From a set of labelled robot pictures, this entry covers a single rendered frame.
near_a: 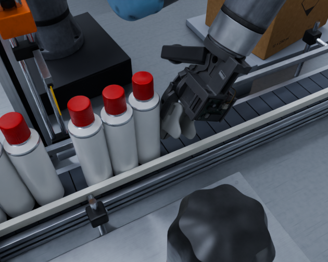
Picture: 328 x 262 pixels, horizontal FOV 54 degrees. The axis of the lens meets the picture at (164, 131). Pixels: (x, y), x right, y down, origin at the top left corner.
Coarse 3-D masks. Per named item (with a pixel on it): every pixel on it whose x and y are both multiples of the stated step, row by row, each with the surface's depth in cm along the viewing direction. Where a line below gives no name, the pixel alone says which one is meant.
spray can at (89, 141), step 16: (80, 96) 46; (80, 112) 45; (80, 128) 47; (96, 128) 48; (80, 144) 48; (96, 144) 49; (80, 160) 53; (96, 160) 52; (96, 176) 55; (112, 176) 59
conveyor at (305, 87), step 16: (304, 80) 80; (320, 80) 80; (272, 96) 76; (288, 96) 76; (304, 96) 76; (240, 112) 72; (256, 112) 73; (208, 128) 69; (224, 128) 69; (256, 128) 69; (160, 144) 67; (176, 144) 67; (224, 144) 67; (64, 176) 61; (80, 176) 61; (144, 176) 61; (112, 192) 60; (32, 224) 55; (0, 240) 53
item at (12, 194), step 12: (0, 144) 46; (0, 156) 45; (0, 168) 46; (12, 168) 49; (0, 180) 47; (12, 180) 49; (0, 192) 49; (12, 192) 50; (24, 192) 53; (0, 204) 52; (12, 204) 52; (24, 204) 54; (12, 216) 55
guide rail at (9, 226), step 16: (320, 96) 71; (272, 112) 68; (288, 112) 70; (240, 128) 65; (192, 144) 62; (208, 144) 63; (160, 160) 60; (176, 160) 61; (128, 176) 57; (80, 192) 55; (96, 192) 56; (48, 208) 53; (64, 208) 55; (0, 224) 51; (16, 224) 52
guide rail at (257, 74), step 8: (320, 48) 74; (296, 56) 72; (304, 56) 72; (312, 56) 74; (280, 64) 71; (288, 64) 71; (256, 72) 69; (264, 72) 69; (272, 72) 71; (240, 80) 67; (248, 80) 68; (56, 144) 56; (64, 144) 56; (72, 144) 57; (48, 152) 55; (56, 152) 56
